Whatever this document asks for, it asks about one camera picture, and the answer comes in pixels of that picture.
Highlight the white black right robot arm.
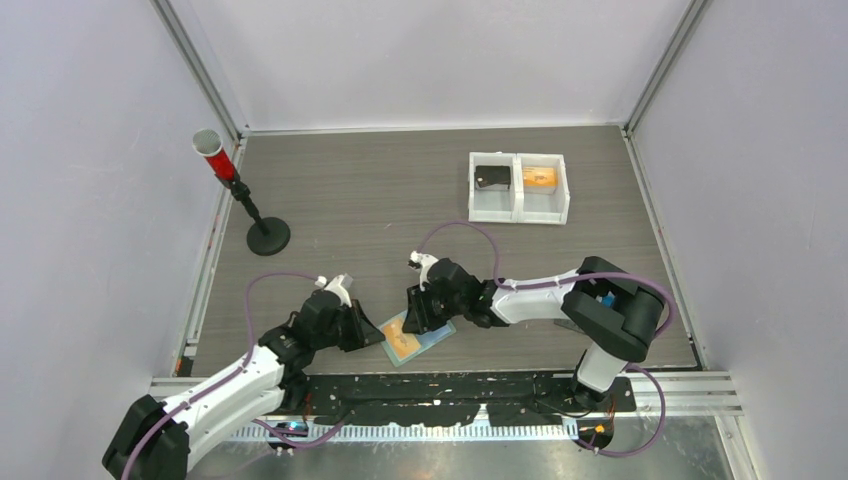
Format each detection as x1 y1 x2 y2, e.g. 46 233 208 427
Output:
403 251 677 411

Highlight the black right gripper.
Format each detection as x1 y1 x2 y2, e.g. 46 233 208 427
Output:
403 281 467 335

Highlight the orange credit card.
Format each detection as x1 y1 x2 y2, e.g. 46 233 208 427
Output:
379 312 422 364
522 166 558 189

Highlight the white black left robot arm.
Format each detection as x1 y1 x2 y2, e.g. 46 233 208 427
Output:
101 290 385 479

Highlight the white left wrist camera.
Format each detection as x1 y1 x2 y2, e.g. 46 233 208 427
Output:
314 273 353 307

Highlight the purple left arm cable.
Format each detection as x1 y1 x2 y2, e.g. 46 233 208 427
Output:
119 270 323 480

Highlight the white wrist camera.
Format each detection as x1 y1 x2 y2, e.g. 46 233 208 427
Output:
314 273 353 307
408 251 439 291

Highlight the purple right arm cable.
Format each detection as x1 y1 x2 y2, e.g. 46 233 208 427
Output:
418 221 678 340

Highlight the orange box in bin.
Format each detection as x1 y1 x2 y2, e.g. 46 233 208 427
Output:
523 185 558 195

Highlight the aluminium front rail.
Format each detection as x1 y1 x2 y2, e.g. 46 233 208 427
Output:
150 375 743 446

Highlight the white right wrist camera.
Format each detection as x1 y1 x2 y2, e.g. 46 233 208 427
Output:
408 251 439 291

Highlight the red microphone on stand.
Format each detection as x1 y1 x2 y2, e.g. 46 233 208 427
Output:
192 129 291 256

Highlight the green card holder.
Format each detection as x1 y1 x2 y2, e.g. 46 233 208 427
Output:
377 310 456 367

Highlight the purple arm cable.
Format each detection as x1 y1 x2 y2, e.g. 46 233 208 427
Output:
119 270 323 480
418 221 678 340

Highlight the white two-compartment bin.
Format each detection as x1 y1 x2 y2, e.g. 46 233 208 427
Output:
468 152 571 225

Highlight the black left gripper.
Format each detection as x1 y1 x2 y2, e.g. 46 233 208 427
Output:
313 299 384 352

